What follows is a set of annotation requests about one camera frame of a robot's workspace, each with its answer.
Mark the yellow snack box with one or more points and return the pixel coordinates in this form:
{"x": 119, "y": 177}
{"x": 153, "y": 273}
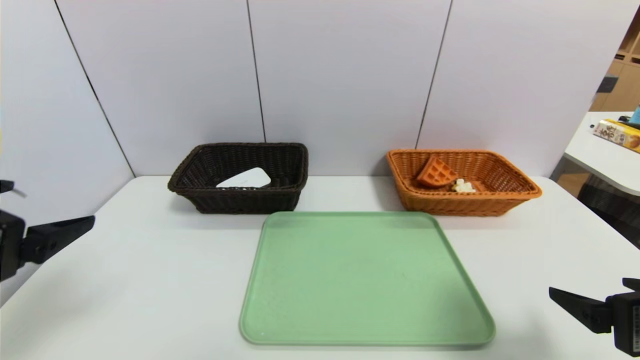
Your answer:
{"x": 617, "y": 132}

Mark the light green plastic tray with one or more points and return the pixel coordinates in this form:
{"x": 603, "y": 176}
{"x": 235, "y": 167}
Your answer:
{"x": 360, "y": 280}

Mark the dark grey small box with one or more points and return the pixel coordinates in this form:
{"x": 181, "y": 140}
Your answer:
{"x": 608, "y": 83}

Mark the dark brown wicker basket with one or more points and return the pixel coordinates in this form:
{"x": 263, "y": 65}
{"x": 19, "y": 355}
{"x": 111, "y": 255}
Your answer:
{"x": 240, "y": 200}

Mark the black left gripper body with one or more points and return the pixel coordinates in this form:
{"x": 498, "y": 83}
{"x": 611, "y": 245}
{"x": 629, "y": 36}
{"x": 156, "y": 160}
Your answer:
{"x": 10, "y": 245}

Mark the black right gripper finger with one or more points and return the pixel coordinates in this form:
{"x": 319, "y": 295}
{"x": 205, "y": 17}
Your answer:
{"x": 580, "y": 307}
{"x": 632, "y": 284}

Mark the wooden shelf unit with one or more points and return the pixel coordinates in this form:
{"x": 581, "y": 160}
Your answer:
{"x": 625, "y": 70}

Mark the orange toy waffle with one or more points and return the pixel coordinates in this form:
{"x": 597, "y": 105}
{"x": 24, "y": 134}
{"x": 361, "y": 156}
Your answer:
{"x": 436, "y": 172}

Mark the white rectangular case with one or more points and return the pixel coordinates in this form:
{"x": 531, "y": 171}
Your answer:
{"x": 247, "y": 178}

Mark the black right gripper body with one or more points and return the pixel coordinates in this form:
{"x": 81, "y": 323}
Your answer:
{"x": 627, "y": 321}

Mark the orange wicker basket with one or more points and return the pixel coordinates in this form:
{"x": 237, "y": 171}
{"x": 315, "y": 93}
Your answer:
{"x": 450, "y": 202}

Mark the white toy popcorn piece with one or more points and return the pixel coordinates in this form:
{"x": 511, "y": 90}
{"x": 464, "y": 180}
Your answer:
{"x": 463, "y": 186}

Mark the teal small container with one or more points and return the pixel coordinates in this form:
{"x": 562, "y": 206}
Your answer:
{"x": 636, "y": 114}

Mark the white side table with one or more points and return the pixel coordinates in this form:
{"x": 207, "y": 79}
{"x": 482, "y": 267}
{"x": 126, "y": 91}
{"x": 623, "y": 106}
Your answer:
{"x": 600, "y": 155}

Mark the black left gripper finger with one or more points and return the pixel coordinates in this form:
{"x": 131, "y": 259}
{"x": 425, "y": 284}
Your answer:
{"x": 55, "y": 237}

